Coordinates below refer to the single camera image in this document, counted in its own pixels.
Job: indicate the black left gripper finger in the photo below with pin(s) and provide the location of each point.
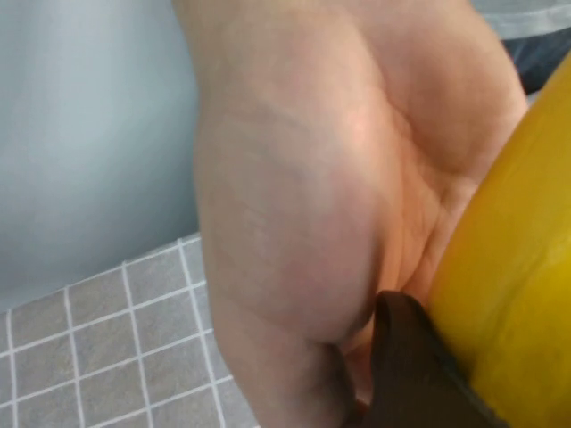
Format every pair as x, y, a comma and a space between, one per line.
410, 370

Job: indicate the yellow toy banana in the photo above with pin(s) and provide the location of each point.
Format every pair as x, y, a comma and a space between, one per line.
513, 267

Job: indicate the person's right forearm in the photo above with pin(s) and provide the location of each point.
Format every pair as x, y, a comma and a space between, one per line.
267, 44

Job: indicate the person's right hand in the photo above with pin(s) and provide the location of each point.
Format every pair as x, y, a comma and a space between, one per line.
290, 232

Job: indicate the grey white checked tablecloth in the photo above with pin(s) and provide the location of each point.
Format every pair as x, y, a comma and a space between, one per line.
111, 348

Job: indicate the blue denim jeans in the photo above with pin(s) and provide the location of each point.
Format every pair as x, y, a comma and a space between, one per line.
540, 60

